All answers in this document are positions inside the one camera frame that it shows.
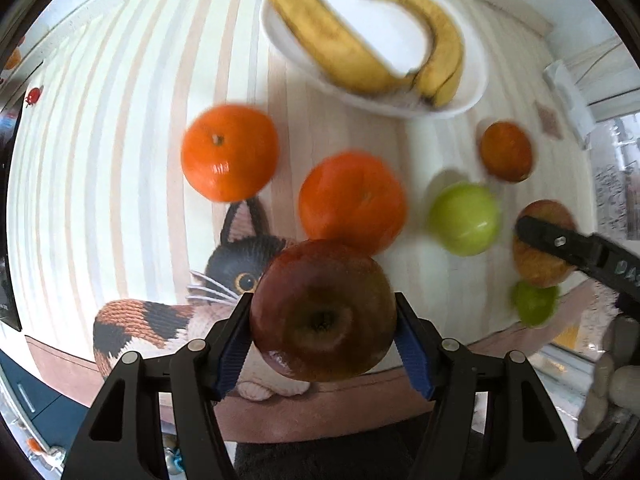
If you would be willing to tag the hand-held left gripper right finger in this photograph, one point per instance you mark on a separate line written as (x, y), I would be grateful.
(412, 355)

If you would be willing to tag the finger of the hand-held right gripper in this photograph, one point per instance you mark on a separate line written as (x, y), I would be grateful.
(575, 247)

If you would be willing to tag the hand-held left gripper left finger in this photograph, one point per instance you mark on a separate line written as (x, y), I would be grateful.
(232, 355)

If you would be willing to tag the red yellow apple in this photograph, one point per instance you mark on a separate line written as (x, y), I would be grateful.
(540, 270)

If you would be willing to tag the green apple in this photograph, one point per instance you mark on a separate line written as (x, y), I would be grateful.
(535, 305)
(465, 220)

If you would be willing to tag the dark red apple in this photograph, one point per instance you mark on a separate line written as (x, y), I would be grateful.
(320, 310)

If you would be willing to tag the dark brownish orange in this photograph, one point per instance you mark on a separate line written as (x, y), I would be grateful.
(506, 152)

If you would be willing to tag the bright orange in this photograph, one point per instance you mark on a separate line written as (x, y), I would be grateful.
(230, 150)
(350, 200)

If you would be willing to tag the white oval plate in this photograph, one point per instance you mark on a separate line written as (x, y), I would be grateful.
(380, 35)

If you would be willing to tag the patterned glass door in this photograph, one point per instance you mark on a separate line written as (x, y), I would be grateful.
(620, 160)

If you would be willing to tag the brown mat label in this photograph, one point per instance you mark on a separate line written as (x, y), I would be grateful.
(550, 120)

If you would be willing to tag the pale rounded objects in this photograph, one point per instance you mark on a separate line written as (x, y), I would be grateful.
(602, 385)

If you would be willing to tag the white folded cloth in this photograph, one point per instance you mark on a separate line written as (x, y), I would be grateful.
(567, 95)

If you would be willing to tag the blue cabinet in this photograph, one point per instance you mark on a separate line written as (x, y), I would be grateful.
(35, 400)

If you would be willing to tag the small orange object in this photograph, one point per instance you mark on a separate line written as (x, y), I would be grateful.
(36, 444)

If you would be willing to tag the striped cat print mat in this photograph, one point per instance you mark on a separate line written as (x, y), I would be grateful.
(125, 160)

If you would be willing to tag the small yellow banana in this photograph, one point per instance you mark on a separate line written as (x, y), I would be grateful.
(445, 50)

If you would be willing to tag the small red tomato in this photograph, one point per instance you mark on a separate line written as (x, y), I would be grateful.
(33, 96)

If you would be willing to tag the large yellow banana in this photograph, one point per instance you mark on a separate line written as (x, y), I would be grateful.
(320, 30)

